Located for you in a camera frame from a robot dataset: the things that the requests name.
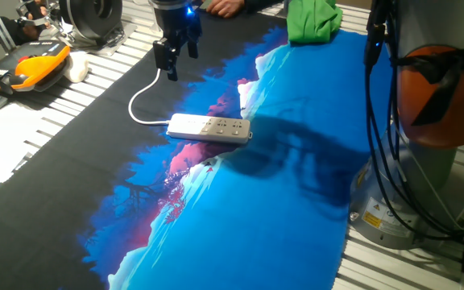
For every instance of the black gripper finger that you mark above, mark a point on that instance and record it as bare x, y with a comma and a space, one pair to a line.
192, 49
167, 56

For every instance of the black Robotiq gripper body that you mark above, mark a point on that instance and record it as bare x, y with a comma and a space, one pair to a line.
173, 20

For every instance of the white power strip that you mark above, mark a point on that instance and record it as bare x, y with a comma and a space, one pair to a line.
216, 129

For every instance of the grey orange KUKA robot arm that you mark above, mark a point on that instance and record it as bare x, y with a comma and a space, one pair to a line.
437, 108

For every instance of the orange black power tool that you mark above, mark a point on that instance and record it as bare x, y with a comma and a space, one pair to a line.
34, 66

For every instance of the bare person hand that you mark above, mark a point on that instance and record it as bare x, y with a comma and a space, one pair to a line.
226, 7

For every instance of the person hand with black strap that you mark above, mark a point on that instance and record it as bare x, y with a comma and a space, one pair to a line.
34, 18

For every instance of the black round drum device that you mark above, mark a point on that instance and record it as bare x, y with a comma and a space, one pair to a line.
91, 16

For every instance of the white rounded plastic object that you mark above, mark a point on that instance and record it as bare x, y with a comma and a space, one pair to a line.
77, 66

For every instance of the silver metal handheld rig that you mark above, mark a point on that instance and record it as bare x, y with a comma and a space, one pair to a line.
56, 22

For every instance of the green folded cloth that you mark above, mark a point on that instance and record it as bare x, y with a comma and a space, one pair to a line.
312, 20

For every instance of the blue black printed cloth mat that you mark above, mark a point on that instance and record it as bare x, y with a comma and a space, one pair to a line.
256, 221

